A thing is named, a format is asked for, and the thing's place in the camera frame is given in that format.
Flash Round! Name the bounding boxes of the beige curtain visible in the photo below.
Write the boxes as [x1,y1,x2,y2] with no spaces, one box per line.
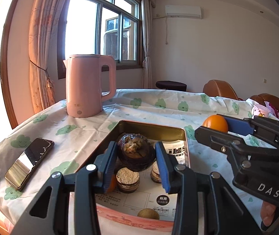
[141,0,155,89]
[28,0,65,114]

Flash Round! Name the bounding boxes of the beige left curtain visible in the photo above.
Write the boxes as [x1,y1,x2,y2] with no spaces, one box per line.
[28,0,65,114]

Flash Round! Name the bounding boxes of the white green-cloud tablecloth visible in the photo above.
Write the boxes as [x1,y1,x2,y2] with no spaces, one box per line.
[0,90,254,234]

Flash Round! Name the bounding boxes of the dark brown wrinkled fruit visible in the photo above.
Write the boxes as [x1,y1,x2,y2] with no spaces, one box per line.
[117,134,156,172]

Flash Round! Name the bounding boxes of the sliding glass window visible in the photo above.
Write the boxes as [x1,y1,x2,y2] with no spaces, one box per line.
[57,0,143,79]

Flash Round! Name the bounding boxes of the brown leather sofa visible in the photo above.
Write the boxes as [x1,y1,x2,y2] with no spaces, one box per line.
[251,93,279,111]

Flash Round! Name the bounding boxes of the brown leather armchair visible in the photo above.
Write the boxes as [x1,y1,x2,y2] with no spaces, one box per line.
[203,80,242,100]

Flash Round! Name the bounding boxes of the black smartphone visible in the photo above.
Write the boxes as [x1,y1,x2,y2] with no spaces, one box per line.
[5,138,54,191]

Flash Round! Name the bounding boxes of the pink electric kettle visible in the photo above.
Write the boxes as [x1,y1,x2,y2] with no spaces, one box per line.
[63,54,116,118]

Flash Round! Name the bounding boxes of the right human hand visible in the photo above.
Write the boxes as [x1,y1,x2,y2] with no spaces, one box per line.
[260,201,277,227]

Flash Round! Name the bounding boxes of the pink metal tin box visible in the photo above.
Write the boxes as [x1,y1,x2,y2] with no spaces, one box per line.
[68,118,189,234]

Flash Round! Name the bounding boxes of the small green-brown round fruit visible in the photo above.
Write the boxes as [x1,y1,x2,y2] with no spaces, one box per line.
[137,208,160,220]

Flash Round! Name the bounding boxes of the pink cartoon cup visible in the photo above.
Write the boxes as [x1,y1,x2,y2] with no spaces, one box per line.
[252,103,270,118]

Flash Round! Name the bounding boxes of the black round stool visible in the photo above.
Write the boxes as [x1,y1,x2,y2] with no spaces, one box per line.
[155,81,187,92]

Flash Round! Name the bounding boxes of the large orange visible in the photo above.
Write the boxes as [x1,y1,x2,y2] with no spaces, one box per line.
[106,174,117,193]

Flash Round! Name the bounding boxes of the white air conditioner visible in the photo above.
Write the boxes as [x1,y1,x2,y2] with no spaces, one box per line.
[165,5,202,19]

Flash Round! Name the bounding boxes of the beige right curtain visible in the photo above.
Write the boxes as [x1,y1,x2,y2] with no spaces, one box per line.
[141,0,155,89]

